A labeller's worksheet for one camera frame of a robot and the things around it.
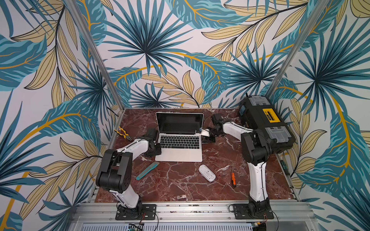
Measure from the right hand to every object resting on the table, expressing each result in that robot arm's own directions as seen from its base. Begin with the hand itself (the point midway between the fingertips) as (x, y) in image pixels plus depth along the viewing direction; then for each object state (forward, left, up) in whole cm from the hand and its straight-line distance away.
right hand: (194, 141), depth 101 cm
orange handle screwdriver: (-29, -20, +1) cm, 35 cm away
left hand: (-10, +25, +1) cm, 27 cm away
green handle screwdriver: (-20, -57, -3) cm, 60 cm away
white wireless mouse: (-23, -5, +1) cm, 24 cm away
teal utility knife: (-21, +30, +1) cm, 37 cm away
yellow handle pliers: (+4, +48, +3) cm, 49 cm away
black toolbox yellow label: (+11, -41, +16) cm, 45 cm away
